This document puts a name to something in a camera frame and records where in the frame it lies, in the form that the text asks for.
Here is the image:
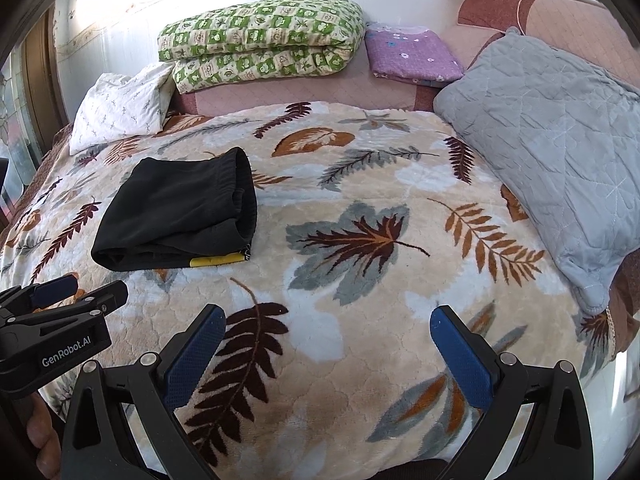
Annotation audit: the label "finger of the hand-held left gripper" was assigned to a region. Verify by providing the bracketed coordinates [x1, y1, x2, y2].
[0, 275, 80, 312]
[30, 280, 130, 324]

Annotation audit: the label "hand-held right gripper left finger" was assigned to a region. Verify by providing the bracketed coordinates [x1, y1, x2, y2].
[60, 304, 227, 480]

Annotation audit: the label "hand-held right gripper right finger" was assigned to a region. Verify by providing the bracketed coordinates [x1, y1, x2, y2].
[430, 305, 596, 480]

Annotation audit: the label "black pants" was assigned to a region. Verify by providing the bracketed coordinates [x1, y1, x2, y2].
[91, 146, 259, 272]

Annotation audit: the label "person's left hand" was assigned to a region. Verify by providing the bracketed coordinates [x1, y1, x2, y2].
[20, 392, 63, 480]

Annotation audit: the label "etched glass pane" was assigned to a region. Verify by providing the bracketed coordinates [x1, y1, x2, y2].
[0, 67, 42, 162]

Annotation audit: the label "white patterned pillow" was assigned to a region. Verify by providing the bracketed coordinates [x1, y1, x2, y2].
[69, 62, 177, 156]

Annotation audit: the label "leaf printed plush blanket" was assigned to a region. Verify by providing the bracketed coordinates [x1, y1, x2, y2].
[0, 101, 617, 480]

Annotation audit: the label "grey quilted cover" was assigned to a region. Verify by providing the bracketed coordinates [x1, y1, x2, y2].
[432, 26, 640, 317]

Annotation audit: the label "pink brown quilted bed sheet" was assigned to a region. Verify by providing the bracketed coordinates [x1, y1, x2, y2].
[0, 22, 640, 367]

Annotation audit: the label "green checked quilt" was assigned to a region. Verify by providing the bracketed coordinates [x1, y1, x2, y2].
[157, 0, 366, 95]

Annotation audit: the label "purple floral folded blanket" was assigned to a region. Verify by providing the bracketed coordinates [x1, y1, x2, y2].
[364, 22, 465, 84]

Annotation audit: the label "pink brown quilted headboard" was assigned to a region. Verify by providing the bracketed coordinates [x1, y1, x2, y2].
[457, 0, 640, 92]

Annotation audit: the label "brown wooden door frame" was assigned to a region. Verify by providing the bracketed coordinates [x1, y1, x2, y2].
[22, 10, 69, 132]

